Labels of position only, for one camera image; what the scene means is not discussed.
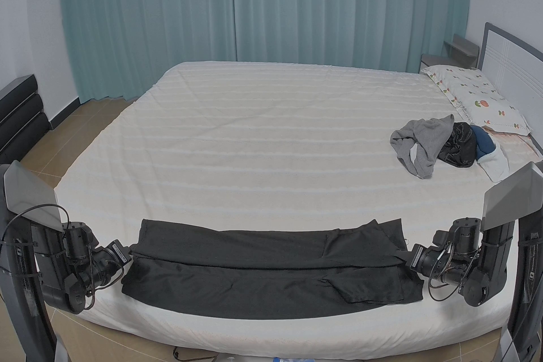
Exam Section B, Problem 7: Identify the white garment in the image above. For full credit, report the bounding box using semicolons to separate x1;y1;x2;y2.
477;145;510;183

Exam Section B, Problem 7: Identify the dark blue garment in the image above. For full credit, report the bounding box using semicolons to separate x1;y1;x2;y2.
471;125;499;161

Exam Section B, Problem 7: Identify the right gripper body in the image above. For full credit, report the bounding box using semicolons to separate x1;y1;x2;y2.
408;243;435;275

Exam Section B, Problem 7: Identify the white printed pillow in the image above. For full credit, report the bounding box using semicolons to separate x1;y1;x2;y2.
424;64;533;136

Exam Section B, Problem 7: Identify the grey bedside table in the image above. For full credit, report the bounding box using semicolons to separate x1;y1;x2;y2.
419;34;480;74

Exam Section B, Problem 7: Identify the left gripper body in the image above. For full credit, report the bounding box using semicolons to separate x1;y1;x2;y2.
106;239;134;270

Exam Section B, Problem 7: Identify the black cable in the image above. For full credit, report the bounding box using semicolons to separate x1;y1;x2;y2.
0;203;72;251
172;345;213;362

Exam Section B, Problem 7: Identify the black shiny garment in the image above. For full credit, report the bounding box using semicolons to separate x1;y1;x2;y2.
437;122;478;169

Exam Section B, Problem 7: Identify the bed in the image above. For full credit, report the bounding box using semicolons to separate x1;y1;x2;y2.
55;22;543;354

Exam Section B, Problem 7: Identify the black chest of drawers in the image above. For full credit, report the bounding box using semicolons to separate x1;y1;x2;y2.
0;74;48;166

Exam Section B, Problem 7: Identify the grey garment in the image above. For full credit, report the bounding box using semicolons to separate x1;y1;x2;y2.
389;114;455;179

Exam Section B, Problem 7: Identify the black T-shirt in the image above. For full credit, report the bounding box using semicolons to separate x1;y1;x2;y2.
121;217;424;308

